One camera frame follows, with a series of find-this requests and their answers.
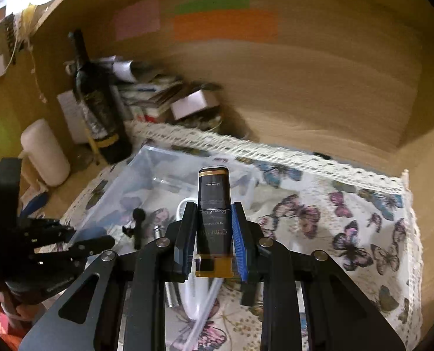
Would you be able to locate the white facial brush device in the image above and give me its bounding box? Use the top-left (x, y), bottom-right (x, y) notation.
top-left (176, 197), bottom-right (219, 321)

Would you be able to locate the black gold cosmetic box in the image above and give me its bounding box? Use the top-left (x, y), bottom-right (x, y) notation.
top-left (195, 167), bottom-right (233, 278)

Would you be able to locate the silver metal tube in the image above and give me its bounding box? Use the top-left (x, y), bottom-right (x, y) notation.
top-left (152, 224), bottom-right (180, 308)

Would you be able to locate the black clip microphone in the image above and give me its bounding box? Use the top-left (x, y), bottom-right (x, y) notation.
top-left (122, 208), bottom-right (146, 250)

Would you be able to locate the clear plastic storage box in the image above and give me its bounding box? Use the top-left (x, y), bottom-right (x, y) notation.
top-left (70, 146), bottom-right (261, 350)

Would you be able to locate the white cylindrical candle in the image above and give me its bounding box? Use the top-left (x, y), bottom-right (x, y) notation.
top-left (20, 119), bottom-right (71, 187)

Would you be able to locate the butterfly print lace tablecloth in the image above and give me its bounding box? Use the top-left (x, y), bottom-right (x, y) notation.
top-left (61, 123), bottom-right (423, 350)

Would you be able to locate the dark wine bottle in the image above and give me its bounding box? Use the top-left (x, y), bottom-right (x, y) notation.
top-left (68, 29), bottom-right (133, 164)

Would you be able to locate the white paper note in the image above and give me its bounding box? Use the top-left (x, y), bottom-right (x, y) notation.
top-left (57, 90), bottom-right (88, 144)

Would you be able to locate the bowl of round beads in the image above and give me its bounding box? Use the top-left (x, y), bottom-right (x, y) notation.
top-left (178, 115), bottom-right (222, 132)

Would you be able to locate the small white cardboard box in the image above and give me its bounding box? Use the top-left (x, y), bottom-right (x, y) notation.
top-left (171, 90), bottom-right (219, 121)

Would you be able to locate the stack of books and papers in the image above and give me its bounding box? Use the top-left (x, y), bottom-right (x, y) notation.
top-left (94, 56), bottom-right (186, 123)

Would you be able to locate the orange sticky note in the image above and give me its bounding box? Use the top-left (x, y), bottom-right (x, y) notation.
top-left (173, 9), bottom-right (278, 43)

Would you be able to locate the pink sticky note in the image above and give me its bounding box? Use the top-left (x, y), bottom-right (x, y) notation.
top-left (114, 0), bottom-right (160, 40)

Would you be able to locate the green sticky note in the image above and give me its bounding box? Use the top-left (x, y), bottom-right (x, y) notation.
top-left (174, 0), bottom-right (250, 14)

